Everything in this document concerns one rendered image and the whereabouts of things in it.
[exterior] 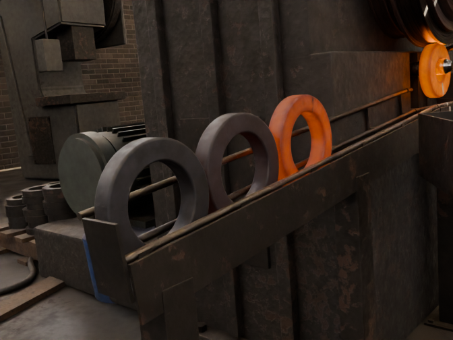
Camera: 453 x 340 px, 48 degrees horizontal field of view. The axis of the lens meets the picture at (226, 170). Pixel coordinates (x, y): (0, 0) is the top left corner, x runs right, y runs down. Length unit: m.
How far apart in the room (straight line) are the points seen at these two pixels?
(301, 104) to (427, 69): 0.66
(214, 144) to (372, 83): 0.70
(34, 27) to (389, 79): 4.58
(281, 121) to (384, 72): 0.60
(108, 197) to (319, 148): 0.51
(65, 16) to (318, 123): 4.54
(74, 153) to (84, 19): 3.48
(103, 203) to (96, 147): 1.44
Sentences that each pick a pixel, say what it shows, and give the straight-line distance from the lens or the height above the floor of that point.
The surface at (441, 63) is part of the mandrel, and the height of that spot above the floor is 0.83.
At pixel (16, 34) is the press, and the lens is 5.89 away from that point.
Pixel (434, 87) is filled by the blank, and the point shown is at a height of 0.76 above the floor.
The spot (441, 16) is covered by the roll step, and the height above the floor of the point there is 0.95.
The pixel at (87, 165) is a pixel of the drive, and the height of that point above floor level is 0.55.
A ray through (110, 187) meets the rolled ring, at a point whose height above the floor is 0.70.
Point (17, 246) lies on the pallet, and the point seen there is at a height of 0.06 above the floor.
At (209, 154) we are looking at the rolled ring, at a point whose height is 0.71.
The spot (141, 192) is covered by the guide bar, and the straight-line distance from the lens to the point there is 0.77.
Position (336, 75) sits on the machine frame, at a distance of 1.24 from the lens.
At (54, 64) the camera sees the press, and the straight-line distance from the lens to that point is 5.27.
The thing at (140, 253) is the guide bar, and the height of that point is 0.61.
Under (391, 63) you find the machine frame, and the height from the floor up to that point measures 0.84.
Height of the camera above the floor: 0.81
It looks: 9 degrees down
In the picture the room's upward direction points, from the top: 5 degrees counter-clockwise
